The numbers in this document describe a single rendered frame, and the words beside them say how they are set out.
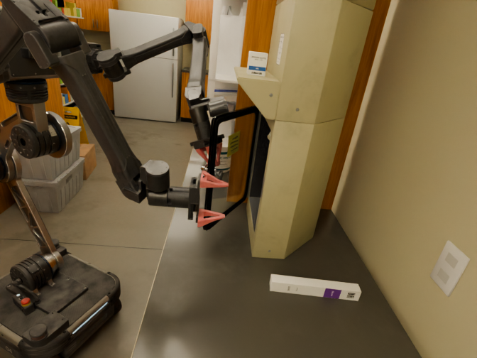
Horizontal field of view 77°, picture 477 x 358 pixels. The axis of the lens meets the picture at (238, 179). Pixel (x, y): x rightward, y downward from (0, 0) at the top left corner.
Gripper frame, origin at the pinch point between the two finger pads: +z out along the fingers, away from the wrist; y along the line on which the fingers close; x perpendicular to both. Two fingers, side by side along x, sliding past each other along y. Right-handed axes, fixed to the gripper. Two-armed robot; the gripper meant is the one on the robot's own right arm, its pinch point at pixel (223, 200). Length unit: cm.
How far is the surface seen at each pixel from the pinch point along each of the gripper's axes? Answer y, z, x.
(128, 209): -119, -82, 180
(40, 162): -69, -145, 163
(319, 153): 11.5, 28.4, 14.2
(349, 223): -24, 55, 33
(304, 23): 45.2, 15.1, 8.7
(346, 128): 13, 49, 46
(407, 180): 7, 55, 9
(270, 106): 24.9, 10.0, 8.8
